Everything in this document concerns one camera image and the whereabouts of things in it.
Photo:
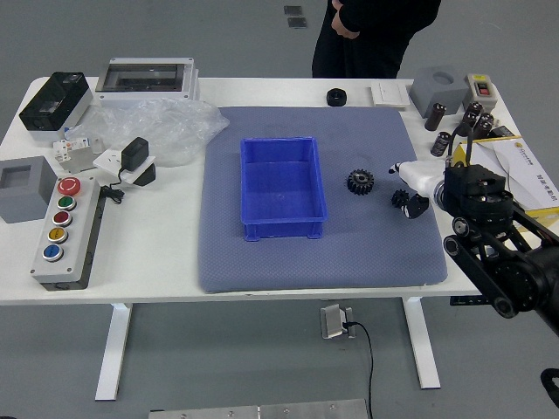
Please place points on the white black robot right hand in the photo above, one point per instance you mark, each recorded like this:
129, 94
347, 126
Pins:
417, 174

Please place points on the person's right hand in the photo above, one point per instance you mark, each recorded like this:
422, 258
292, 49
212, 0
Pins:
340, 22

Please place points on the small black gear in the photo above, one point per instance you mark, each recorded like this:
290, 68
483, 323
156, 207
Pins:
397, 198

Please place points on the big black gear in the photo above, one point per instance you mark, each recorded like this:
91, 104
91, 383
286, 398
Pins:
361, 182

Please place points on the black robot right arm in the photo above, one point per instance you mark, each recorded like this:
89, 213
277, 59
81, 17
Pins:
489, 201

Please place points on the black hex nut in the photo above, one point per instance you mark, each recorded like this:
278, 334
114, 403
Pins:
336, 97

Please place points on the yellow and white cardboard box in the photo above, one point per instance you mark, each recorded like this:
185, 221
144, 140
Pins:
524, 174

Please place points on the blue plastic box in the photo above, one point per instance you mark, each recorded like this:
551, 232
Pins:
284, 187

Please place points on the silver floor socket box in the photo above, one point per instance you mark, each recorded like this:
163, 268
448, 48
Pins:
332, 323

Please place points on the white box with black lid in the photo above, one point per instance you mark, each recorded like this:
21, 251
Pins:
52, 105

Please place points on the grey five-button control box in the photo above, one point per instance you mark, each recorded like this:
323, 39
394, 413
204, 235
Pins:
52, 268

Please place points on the dark brown cylindrical capacitor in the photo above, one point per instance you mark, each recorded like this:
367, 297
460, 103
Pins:
464, 124
484, 126
475, 108
439, 145
436, 118

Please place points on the person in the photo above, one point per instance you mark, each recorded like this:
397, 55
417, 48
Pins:
375, 43

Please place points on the grey floor plate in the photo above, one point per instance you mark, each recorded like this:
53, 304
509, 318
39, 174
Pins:
297, 22
292, 10

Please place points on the grey block with round hole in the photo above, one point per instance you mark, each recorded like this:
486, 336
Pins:
432, 96

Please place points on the grey-blue padded mat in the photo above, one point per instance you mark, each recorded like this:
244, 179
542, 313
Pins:
371, 253

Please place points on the small black rectangular block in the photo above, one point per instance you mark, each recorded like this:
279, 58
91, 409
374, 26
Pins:
504, 132

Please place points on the black table height control panel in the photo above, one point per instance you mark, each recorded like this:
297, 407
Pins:
465, 301

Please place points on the white table leg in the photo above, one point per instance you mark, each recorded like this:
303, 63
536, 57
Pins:
421, 345
114, 349

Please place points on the clear plastic bag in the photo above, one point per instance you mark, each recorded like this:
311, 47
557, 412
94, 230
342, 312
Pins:
174, 122

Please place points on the black power adapter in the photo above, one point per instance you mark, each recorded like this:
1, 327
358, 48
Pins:
135, 153

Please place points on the white socket on black base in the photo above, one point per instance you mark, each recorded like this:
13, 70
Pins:
107, 160

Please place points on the grey metal plate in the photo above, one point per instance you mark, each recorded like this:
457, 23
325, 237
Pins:
257, 411

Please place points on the white circuit breaker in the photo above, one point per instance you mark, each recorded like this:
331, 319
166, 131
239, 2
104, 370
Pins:
72, 146

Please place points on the grey block with square hole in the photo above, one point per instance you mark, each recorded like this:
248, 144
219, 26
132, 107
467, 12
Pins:
22, 209

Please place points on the white wall switch panel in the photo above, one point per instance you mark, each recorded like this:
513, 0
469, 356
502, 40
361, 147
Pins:
389, 94

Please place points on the grey switch box red button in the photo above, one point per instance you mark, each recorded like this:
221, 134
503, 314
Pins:
474, 95

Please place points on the white enclosure with clear lid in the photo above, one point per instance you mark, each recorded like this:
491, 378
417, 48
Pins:
131, 94

